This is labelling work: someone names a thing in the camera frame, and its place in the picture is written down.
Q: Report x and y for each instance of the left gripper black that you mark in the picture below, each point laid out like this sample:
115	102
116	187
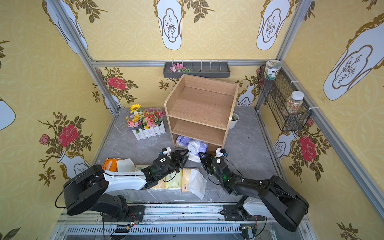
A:
177	159

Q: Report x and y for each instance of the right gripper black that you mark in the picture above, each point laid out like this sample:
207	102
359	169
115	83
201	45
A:
210	162

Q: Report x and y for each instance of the purple tissue pack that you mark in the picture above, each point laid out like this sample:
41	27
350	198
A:
195	147
182	142

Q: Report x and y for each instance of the pale orange tissue pack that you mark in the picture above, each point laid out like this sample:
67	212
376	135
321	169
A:
194	182

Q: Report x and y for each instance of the yellow green tissue pack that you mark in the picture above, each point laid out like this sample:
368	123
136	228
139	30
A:
173	181

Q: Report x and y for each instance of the beige orange tissue pack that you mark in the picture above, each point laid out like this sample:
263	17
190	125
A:
159	186

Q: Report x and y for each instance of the white green tissue pack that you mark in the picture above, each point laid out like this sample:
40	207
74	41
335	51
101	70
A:
140	167

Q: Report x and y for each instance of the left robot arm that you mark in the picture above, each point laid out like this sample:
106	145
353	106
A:
90	190

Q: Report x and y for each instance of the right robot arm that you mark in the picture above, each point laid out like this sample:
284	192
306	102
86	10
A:
285	204

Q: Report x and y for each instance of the wooden three-tier shelf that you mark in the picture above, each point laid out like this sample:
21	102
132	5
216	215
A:
201	109

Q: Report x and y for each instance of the small white potted plant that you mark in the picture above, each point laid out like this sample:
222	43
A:
234	120

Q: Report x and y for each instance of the flowers in white fence planter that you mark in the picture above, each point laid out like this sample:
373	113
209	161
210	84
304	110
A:
146	123

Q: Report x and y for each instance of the small pink flower plant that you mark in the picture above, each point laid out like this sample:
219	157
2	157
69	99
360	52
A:
179	68

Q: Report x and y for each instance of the clear jar with snacks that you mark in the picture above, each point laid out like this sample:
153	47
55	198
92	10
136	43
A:
294	102

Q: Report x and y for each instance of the white lidded patterned jar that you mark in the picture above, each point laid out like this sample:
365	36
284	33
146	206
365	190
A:
272	69

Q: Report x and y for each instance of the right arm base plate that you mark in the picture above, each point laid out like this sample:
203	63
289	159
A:
234	213

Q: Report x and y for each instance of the aluminium front rail frame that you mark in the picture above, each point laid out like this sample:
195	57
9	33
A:
178	221

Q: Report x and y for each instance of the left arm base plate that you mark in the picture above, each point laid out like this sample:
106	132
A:
136	213

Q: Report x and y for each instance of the grey wall tray shelf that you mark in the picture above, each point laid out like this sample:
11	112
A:
205	69

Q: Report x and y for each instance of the black wire wall basket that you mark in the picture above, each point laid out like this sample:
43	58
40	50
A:
275	95

